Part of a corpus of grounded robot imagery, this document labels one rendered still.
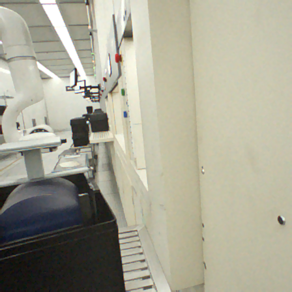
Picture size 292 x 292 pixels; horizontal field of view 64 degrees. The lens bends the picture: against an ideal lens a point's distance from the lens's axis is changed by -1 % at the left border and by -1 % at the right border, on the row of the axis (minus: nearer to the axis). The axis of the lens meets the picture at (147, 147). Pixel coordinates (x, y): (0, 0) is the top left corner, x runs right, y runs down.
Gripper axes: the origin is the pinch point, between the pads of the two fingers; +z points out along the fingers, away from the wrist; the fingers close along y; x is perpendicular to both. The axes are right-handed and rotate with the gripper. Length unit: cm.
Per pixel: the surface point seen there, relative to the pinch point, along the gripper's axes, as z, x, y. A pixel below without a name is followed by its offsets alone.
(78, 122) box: -386, -16, -42
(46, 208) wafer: 19.8, -9.4, -1.7
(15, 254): 25.9, -14.0, 3.5
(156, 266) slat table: 20.1, -29.2, -23.1
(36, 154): 13.8, 0.4, -1.0
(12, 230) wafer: 19.8, -12.3, 4.7
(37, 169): 13.8, -3.0, -0.7
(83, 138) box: -386, -46, -47
